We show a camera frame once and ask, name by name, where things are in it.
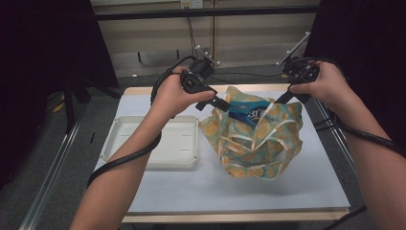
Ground fruit print cloth bag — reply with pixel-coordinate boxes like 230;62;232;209
199;85;305;180

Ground white plastic tray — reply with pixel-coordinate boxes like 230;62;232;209
99;114;200;171

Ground blue snack packet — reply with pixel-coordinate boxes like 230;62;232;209
229;100;273;127

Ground black horizontal bar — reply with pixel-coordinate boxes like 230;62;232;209
94;5;320;22

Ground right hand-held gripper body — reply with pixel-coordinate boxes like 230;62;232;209
277;31;320;85

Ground black metal stand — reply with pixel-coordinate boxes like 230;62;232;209
61;80;123;135

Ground white table mat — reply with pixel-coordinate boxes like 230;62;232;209
94;90;351;215

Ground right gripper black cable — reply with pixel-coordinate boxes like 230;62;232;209
288;57;406;157

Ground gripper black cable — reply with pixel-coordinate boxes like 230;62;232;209
288;57;406;157
86;55;197;190

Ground metal floor rail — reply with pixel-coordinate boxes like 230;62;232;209
18;104;87;230
314;99;358;176

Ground dark curtain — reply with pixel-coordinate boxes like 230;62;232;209
0;0;120;190
303;0;406;151

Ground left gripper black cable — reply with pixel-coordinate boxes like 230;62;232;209
86;55;197;190

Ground person's right hand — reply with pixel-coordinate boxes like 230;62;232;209
288;60;355;113

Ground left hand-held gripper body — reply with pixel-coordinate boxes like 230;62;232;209
180;45;221;95

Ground person's left hand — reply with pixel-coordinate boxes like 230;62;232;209
149;65;217;121

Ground white wall outlet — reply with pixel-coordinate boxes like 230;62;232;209
180;0;204;10

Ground black wall cable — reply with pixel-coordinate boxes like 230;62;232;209
186;16;285;84

